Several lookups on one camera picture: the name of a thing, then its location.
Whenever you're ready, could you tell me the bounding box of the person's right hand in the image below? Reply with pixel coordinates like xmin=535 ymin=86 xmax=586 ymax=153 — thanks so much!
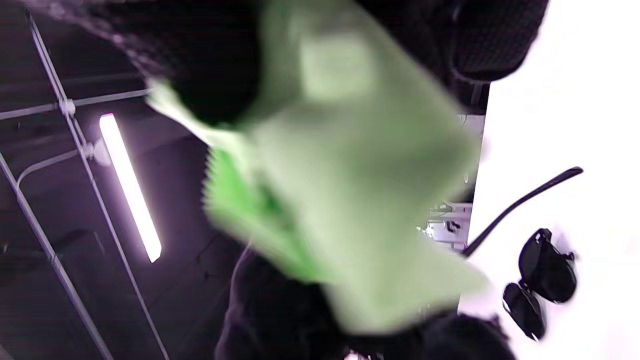
xmin=30 ymin=0 xmax=551 ymax=126

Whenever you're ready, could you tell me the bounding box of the ceiling pipe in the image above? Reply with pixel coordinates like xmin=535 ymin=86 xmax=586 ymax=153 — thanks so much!
xmin=0 ymin=10 xmax=171 ymax=360

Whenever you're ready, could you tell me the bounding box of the person's left hand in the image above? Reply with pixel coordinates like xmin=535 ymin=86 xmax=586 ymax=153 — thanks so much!
xmin=215 ymin=247 xmax=516 ymax=360

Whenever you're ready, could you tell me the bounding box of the green cleaning cloth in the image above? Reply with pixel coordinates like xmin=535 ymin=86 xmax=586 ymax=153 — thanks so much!
xmin=145 ymin=0 xmax=491 ymax=336

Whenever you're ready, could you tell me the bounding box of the ceiling light bar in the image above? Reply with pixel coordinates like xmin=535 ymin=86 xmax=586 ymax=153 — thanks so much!
xmin=98 ymin=112 xmax=163 ymax=264

